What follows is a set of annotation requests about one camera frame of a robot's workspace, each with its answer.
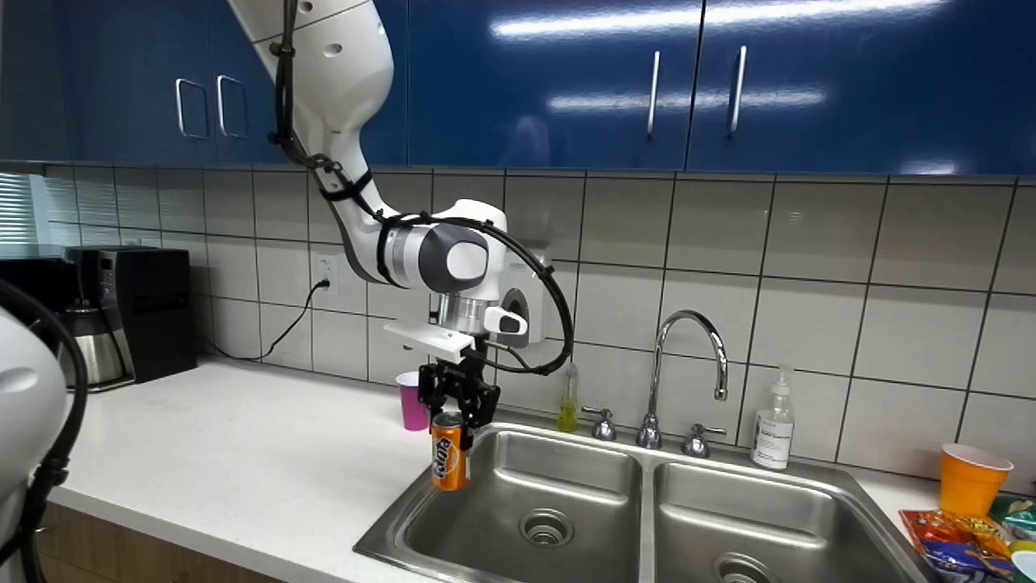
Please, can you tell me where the white wall soap dispenser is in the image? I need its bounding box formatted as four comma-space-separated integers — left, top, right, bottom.
492, 247, 550, 349

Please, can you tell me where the orange plastic cup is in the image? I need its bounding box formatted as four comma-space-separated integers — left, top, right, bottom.
935, 441, 1017, 522

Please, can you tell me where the black power cord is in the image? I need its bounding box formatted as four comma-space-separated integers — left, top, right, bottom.
256, 278, 333, 367

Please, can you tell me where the black coffee maker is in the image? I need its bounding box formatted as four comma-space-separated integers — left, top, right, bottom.
62, 242, 202, 386

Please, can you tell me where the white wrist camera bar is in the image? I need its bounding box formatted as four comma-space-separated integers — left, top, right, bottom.
381, 320, 479, 364

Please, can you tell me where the orange soda can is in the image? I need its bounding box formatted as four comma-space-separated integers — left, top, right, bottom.
427, 400, 476, 496

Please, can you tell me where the green yellow snack bag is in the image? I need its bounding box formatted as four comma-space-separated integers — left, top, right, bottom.
986, 493, 1036, 545

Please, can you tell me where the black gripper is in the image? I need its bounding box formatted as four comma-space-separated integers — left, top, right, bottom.
417, 355, 503, 439

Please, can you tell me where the chrome gooseneck faucet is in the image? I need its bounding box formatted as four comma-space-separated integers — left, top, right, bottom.
630, 309, 735, 450

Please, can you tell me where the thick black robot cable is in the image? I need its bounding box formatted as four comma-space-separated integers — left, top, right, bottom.
0, 276, 90, 583

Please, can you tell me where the wooden base cabinet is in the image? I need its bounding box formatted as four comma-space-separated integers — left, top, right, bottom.
37, 500, 287, 583

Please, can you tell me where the clear pump soap bottle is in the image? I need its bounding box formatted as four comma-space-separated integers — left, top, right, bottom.
751, 367, 801, 473

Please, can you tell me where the stainless steel double sink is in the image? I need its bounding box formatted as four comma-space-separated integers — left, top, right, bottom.
354, 406, 934, 583

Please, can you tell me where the red snack bag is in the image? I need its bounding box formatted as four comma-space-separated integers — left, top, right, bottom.
901, 508, 1017, 564

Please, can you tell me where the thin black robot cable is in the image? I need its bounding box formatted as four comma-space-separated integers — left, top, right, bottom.
268, 0, 575, 378

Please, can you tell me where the chrome faucet knob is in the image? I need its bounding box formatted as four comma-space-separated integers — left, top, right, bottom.
588, 406, 622, 445
679, 423, 716, 459

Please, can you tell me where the silver cabinet handle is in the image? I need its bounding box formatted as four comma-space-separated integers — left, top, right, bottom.
172, 76, 190, 140
210, 71, 234, 140
728, 41, 751, 140
645, 47, 663, 143

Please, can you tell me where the blue snack bag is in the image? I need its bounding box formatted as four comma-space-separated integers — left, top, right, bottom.
919, 539, 1017, 583

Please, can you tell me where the pink plastic cup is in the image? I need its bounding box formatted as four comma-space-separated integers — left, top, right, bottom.
393, 371, 434, 434

